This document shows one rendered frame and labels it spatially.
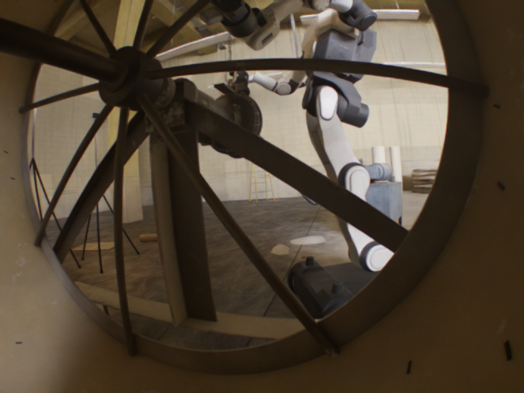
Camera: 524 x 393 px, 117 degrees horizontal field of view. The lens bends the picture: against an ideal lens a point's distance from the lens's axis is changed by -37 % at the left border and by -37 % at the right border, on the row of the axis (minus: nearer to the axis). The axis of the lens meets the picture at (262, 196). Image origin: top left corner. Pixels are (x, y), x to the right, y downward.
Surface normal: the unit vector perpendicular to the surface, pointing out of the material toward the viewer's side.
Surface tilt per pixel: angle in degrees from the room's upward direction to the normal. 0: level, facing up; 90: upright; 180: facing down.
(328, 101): 90
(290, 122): 90
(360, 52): 91
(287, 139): 90
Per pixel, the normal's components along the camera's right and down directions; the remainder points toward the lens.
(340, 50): 0.16, 0.26
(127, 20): -0.28, 0.08
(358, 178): 0.12, 0.05
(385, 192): -0.66, 0.10
